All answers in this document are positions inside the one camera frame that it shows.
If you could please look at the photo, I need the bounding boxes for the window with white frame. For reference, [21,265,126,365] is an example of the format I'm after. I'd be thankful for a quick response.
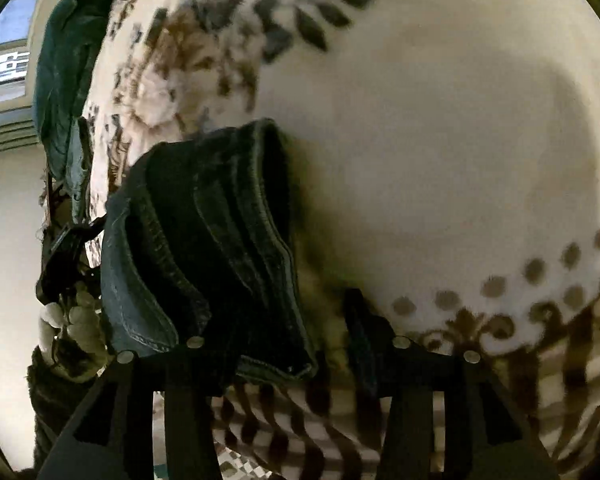
[0,0,51,162]

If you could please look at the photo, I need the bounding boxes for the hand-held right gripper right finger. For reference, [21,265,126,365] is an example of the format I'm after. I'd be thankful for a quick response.
[344,287,552,480]

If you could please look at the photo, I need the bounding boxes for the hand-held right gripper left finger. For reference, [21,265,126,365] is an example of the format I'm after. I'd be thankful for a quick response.
[36,338,241,480]

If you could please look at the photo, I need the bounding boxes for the blue denim pants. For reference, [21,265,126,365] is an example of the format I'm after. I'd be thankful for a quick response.
[100,118,322,387]

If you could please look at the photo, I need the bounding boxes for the person's left forearm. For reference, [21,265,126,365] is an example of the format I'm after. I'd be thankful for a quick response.
[26,349,117,473]

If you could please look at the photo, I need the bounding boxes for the dark teal quilt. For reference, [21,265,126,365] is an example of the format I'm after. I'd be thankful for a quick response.
[33,0,126,222]

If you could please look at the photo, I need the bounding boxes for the floral bedsheet with checked border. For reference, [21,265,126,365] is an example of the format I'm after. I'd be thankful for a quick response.
[79,0,600,480]

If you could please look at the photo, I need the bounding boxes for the person's left hand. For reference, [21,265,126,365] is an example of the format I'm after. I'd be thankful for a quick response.
[38,289,110,370]

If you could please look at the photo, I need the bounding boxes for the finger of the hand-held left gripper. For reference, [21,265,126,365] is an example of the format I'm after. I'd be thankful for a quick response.
[75,217,109,242]

